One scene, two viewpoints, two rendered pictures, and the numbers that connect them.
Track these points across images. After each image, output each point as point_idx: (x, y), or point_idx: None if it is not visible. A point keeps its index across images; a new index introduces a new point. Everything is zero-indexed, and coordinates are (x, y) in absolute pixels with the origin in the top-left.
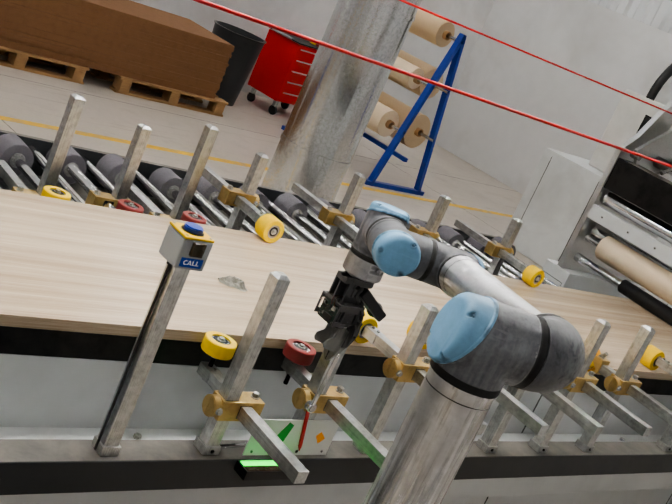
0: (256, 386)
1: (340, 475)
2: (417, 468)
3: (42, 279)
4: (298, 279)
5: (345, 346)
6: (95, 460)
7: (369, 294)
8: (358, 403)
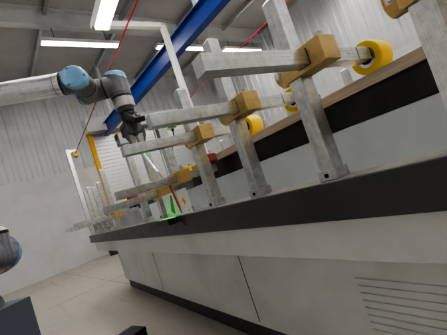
0: (222, 187)
1: (201, 225)
2: None
3: None
4: None
5: (130, 143)
6: (141, 224)
7: (124, 113)
8: (283, 179)
